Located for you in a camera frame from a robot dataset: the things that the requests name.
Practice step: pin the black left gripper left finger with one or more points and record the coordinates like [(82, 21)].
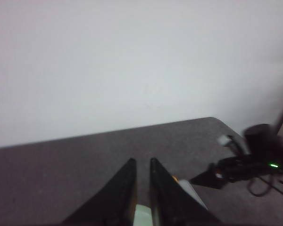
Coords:
[(113, 205)]

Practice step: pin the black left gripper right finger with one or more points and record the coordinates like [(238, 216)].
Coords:
[(171, 205)]

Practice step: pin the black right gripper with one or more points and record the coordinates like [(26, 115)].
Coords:
[(235, 169)]

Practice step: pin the yellow corn cob piece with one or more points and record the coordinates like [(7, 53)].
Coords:
[(175, 178)]

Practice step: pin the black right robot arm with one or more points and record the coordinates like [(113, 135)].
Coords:
[(263, 158)]

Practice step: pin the light green oval plate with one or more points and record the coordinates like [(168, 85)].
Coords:
[(142, 216)]

